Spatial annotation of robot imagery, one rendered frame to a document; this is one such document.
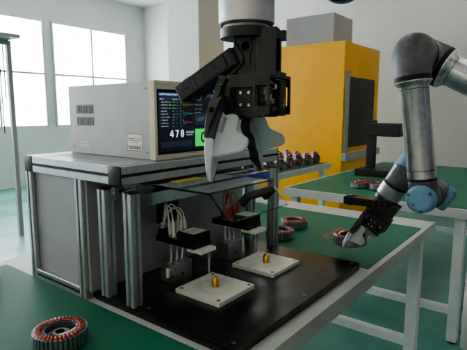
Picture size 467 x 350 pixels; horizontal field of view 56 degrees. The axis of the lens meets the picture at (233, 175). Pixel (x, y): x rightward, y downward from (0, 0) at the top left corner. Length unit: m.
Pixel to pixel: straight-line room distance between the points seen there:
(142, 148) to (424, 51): 0.78
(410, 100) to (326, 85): 3.58
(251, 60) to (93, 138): 0.83
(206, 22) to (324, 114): 1.74
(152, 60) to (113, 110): 8.03
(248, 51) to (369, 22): 6.15
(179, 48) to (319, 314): 4.56
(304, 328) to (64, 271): 0.68
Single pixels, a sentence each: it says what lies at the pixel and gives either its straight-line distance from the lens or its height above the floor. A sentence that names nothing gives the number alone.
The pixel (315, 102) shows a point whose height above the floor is 1.33.
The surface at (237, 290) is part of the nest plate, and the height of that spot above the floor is 0.78.
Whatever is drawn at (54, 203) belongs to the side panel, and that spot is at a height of 0.99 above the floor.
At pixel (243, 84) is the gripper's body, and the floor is 1.28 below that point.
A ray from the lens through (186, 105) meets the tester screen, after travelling 1.22.
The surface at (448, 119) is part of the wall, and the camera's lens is 6.30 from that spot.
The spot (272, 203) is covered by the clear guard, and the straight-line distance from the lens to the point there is 1.08.
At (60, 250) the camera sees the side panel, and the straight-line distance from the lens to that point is 1.34.
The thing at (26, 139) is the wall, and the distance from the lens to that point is 7.99.
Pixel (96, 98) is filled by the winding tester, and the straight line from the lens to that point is 1.33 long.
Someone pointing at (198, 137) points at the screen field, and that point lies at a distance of 1.25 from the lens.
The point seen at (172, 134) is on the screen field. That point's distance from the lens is 1.18.
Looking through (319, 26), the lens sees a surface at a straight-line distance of 5.21.
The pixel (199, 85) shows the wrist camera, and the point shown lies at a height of 1.28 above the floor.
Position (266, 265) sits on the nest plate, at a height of 0.78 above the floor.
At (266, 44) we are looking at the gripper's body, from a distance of 0.58.
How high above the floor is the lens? 1.24
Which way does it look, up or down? 8 degrees down
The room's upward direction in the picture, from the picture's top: straight up
